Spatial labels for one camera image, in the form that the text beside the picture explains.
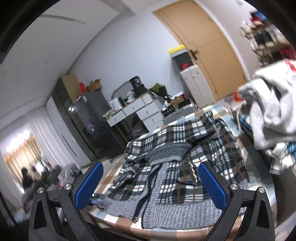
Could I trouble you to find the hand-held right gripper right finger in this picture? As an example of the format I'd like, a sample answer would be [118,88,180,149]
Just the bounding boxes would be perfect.
[198,161,275,241]

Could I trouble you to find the white desk with drawers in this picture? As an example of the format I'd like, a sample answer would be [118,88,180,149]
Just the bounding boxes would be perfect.
[106,94,163,143]

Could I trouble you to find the tan wooden door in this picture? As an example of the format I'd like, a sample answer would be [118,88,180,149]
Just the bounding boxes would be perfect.
[153,0,253,101]

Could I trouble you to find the light grey hoodie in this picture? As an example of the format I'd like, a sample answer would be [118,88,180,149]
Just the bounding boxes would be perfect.
[238,59,296,151]

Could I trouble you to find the wooden shoe rack with shoes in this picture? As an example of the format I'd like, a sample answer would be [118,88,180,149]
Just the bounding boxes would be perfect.
[239,9,296,67]

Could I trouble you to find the dark cloth pile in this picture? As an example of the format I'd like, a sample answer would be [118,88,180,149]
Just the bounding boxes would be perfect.
[35,162,81,188]

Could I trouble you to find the dark glass wardrobe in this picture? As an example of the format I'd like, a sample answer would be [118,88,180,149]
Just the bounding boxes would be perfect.
[51,76,97,163]

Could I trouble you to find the tall flat cardboard box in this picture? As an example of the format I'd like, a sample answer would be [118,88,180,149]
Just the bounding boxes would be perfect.
[61,74,81,103]

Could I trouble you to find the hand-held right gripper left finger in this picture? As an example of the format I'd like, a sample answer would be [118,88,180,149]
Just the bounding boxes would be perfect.
[28,161,104,241]

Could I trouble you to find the green and tan packets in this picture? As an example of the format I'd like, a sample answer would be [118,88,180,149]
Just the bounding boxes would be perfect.
[104,109,121,118]

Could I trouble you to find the white sheer curtain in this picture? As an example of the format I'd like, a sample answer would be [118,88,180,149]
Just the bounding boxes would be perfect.
[25,109,81,169]

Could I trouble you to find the dark grey fridge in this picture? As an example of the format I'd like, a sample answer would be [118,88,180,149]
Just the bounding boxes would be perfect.
[74,90,125,160]

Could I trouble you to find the dark green wrapped bouquet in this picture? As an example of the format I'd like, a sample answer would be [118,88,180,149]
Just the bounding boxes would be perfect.
[149,84,171,109]

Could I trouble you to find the black slotted box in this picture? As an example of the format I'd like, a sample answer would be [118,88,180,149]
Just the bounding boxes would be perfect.
[161,107,177,116]

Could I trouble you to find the gold metal shoe rack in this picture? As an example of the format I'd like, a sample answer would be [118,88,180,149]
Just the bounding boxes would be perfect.
[239,9,296,67]

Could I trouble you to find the tan curtain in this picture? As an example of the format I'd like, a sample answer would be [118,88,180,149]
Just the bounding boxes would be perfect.
[3,137,44,186]

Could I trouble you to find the grey arched frame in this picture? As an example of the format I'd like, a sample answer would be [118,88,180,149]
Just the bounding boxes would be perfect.
[111,82,133,99]

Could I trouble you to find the silver suitcase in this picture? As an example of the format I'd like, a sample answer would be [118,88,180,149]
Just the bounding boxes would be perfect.
[162,103,198,126]

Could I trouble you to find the white suitcase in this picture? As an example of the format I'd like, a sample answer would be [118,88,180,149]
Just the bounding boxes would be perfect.
[180,65,216,108]

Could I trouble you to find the ceiling air vent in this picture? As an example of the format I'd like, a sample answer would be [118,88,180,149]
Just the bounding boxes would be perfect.
[40,14,87,25]

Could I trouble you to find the open cardboard box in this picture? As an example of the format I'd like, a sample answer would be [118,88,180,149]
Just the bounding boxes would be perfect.
[86,79,102,92]

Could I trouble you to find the brown gift box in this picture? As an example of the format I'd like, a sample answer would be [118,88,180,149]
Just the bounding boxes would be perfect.
[170,97,185,108]

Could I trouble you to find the black printed bag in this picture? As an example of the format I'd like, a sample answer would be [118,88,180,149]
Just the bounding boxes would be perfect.
[129,77,148,96]

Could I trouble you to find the white blue striped garment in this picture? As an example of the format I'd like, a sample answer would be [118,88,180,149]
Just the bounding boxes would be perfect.
[265,141,296,175]

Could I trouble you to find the plaid fleece jacket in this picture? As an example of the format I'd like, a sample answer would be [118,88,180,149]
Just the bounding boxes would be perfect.
[105,111,250,229]

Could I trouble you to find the yellow shoe box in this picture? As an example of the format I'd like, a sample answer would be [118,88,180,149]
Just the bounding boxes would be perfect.
[169,45,186,57]

